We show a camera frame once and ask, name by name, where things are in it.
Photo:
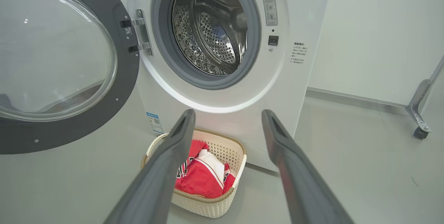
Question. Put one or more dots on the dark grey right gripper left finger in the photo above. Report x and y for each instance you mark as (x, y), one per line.
(156, 175)

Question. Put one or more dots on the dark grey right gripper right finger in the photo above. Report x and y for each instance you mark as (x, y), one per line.
(298, 175)

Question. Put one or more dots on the red basketball jersey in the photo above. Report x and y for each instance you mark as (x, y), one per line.
(201, 179)

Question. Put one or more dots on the cream perforated laundry basket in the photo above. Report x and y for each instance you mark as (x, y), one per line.
(204, 205)

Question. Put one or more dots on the white front-load washing machine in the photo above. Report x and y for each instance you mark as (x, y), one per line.
(270, 85)

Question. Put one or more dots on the black door latch socket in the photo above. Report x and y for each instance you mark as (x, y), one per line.
(273, 40)

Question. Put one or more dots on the blue energy label sticker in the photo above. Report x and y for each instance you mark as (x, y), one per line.
(154, 123)

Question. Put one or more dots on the printed text notice sticker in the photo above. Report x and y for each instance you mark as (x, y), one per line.
(298, 53)

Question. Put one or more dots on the metal partition foot with caster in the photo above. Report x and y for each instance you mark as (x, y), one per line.
(418, 106)

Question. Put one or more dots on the white partition panel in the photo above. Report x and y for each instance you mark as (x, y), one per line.
(374, 33)

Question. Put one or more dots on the grey warning sticker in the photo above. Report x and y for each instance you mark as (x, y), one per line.
(269, 5)

